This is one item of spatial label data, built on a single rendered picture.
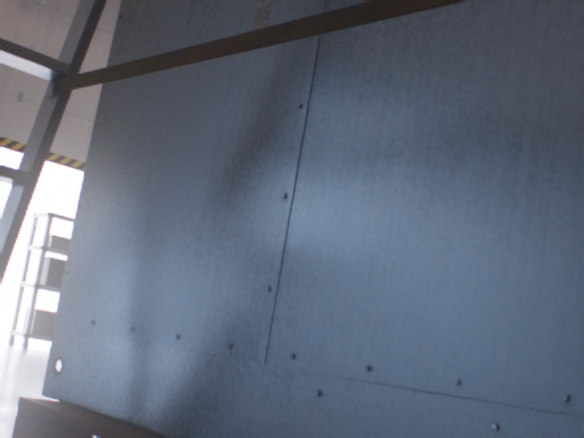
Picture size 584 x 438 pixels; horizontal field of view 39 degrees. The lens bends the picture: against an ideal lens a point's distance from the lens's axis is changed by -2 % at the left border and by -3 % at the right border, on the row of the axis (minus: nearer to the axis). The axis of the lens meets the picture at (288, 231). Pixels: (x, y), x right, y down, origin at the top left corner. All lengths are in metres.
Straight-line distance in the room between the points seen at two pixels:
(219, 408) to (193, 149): 0.56
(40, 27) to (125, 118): 9.23
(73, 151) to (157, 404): 9.61
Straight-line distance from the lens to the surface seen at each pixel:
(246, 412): 1.51
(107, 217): 2.03
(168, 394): 1.70
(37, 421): 1.96
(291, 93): 1.60
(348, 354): 1.34
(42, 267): 9.04
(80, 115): 11.35
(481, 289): 1.20
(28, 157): 1.76
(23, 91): 11.03
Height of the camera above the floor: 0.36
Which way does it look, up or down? 8 degrees up
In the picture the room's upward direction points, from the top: 10 degrees clockwise
